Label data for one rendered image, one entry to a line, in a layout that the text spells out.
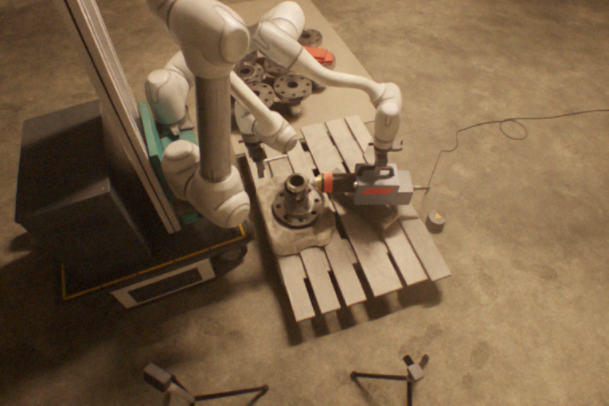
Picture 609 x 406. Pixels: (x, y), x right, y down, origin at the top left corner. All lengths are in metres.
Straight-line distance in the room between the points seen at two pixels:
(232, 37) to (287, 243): 1.27
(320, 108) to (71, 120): 1.71
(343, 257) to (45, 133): 1.45
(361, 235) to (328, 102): 1.23
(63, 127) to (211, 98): 0.90
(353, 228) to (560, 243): 1.24
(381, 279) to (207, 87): 1.28
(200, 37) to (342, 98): 2.12
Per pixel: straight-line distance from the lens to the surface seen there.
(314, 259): 1.95
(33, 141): 1.83
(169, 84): 1.77
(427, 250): 2.04
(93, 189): 1.50
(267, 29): 1.46
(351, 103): 2.92
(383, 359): 1.96
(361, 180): 1.85
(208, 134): 1.14
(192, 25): 0.97
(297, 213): 2.01
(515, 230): 2.52
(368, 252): 1.99
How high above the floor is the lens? 1.88
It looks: 51 degrees down
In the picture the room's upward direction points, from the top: straight up
